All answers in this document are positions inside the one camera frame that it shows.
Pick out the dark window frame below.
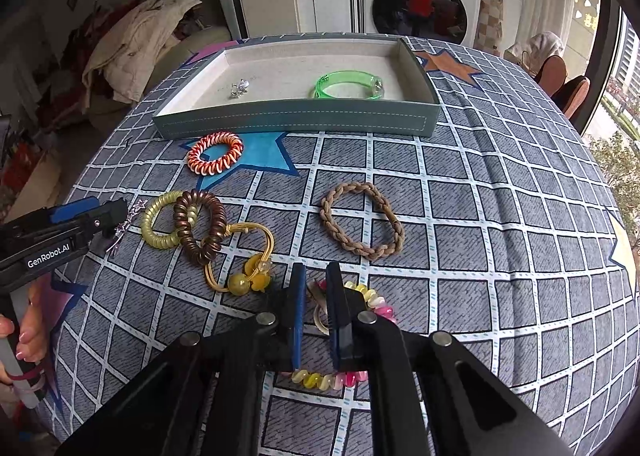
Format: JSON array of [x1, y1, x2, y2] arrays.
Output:
[[580, 0, 623, 137]]

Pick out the green translucent bangle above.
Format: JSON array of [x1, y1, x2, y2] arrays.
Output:
[[313, 70, 387, 100]]

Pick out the grey-green jewelry tray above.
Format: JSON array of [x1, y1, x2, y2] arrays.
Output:
[[151, 34, 442, 141]]

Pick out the brown chair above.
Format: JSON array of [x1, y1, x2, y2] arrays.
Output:
[[540, 54, 568, 97], [552, 76, 592, 124]]

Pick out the yellow cord beaded bracelet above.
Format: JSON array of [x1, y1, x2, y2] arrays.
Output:
[[202, 221, 277, 295]]

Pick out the person's left hand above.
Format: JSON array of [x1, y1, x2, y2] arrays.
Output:
[[0, 281, 53, 387]]

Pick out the beige jacket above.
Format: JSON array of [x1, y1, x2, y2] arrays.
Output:
[[81, 0, 203, 104]]

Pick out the pink yellow spiral hair tie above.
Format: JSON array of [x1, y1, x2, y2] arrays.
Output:
[[290, 280, 398, 392]]

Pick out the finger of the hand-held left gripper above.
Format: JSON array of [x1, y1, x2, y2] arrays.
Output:
[[50, 197, 101, 224], [75, 200, 130, 249]]

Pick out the grey plaid star tablecloth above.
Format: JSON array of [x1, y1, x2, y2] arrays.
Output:
[[37, 34, 640, 456]]

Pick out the cardboard box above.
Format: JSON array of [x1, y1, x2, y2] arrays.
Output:
[[0, 151, 61, 221]]

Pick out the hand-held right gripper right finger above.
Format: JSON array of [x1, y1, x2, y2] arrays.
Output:
[[325, 261, 576, 456]]

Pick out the orange white spiral hair tie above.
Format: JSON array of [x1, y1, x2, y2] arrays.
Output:
[[186, 132, 244, 177]]

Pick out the black hair clip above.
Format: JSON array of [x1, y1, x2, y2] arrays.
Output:
[[172, 189, 227, 267]]

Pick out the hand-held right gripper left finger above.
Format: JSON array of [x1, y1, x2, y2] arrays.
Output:
[[55, 263, 308, 456]]

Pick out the pile of red clothes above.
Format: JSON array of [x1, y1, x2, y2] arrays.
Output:
[[30, 0, 126, 131]]

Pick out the cream sofa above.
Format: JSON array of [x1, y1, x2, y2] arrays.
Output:
[[87, 26, 236, 131]]

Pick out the brown braided hair tie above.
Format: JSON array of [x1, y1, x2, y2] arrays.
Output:
[[320, 182, 406, 261]]

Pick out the beige cloth on chair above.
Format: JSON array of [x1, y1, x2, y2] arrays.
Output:
[[505, 32, 565, 71]]

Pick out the beige hair clip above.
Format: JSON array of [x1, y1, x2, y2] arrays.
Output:
[[306, 278, 333, 337]]

